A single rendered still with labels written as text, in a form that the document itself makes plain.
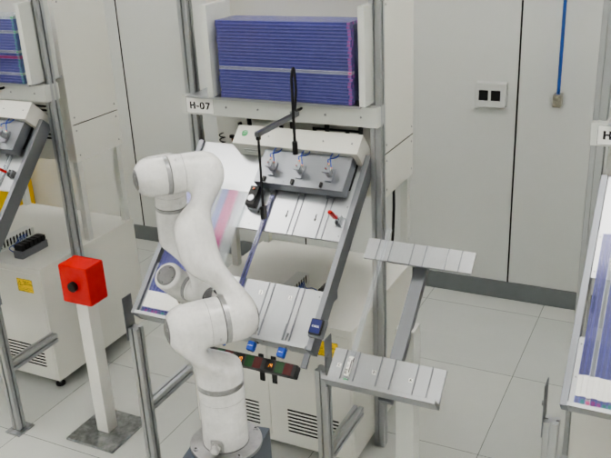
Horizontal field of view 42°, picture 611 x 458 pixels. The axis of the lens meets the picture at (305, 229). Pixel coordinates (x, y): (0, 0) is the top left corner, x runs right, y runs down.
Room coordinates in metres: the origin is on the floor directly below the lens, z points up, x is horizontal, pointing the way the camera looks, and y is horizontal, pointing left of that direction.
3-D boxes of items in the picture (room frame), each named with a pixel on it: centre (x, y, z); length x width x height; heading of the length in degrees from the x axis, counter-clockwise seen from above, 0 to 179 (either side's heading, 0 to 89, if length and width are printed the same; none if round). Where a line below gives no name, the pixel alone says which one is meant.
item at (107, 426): (2.80, 0.87, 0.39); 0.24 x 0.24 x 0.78; 63
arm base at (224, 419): (1.74, 0.24, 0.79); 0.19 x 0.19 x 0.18
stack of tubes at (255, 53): (2.74, 0.02, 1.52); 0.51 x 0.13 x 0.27; 63
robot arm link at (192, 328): (1.72, 0.27, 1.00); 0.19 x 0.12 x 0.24; 111
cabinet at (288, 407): (2.88, 0.02, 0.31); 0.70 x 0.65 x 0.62; 63
